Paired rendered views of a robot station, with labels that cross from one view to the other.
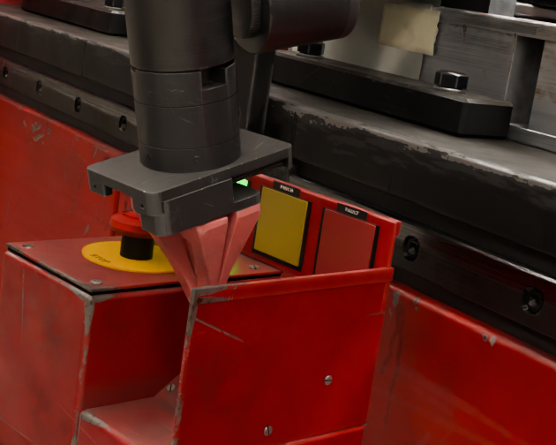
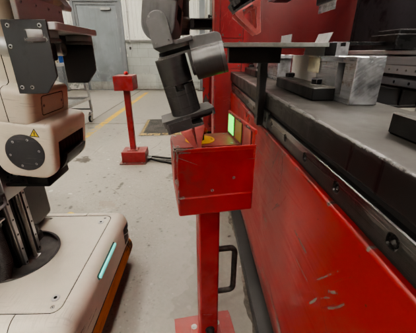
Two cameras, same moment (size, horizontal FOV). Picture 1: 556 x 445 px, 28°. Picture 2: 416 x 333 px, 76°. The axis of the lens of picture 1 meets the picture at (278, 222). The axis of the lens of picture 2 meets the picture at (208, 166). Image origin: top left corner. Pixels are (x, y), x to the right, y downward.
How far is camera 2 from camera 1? 33 cm
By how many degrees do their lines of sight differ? 33
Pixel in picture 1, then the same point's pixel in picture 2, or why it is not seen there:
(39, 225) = not seen: hidden behind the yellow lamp
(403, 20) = (312, 62)
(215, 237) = (188, 135)
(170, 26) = (164, 74)
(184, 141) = (175, 107)
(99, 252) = not seen: hidden behind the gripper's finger
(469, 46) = (327, 68)
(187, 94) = (172, 93)
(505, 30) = (335, 61)
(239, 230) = (197, 133)
